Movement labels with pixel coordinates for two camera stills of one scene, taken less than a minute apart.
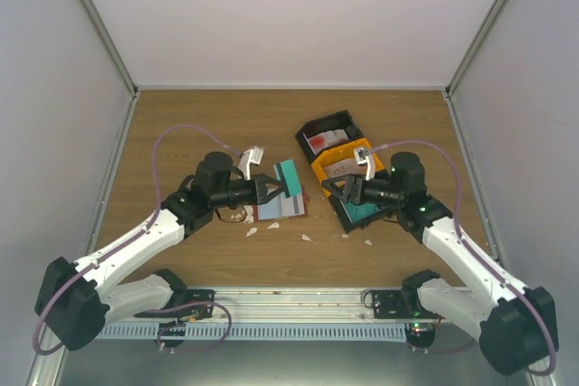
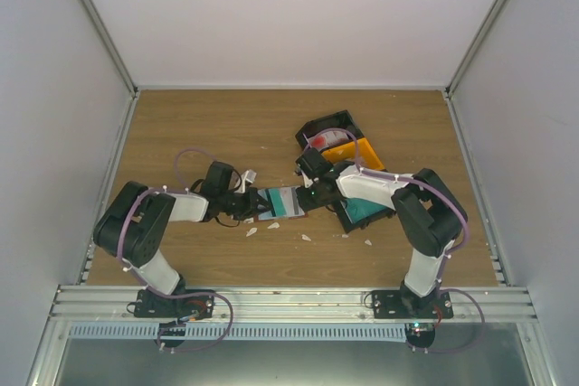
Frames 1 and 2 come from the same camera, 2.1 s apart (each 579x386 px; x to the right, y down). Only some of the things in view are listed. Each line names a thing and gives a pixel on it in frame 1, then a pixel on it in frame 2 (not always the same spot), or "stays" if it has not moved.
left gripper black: (259, 192) → (251, 208)
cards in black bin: (321, 140) stays
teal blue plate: (290, 177) → (285, 202)
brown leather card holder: (281, 208) stays
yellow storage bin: (346, 150) stays
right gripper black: (354, 192) → (308, 206)
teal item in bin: (356, 211) stays
